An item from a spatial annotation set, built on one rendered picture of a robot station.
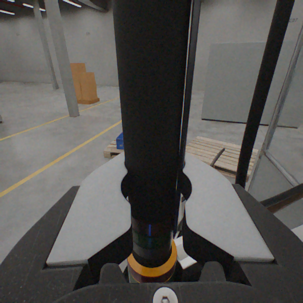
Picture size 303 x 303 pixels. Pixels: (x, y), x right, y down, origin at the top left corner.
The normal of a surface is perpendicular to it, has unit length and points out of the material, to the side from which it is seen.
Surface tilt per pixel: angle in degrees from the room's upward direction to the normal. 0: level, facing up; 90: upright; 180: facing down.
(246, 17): 90
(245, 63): 90
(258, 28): 90
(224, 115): 90
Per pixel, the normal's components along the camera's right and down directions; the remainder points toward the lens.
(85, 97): -0.30, 0.44
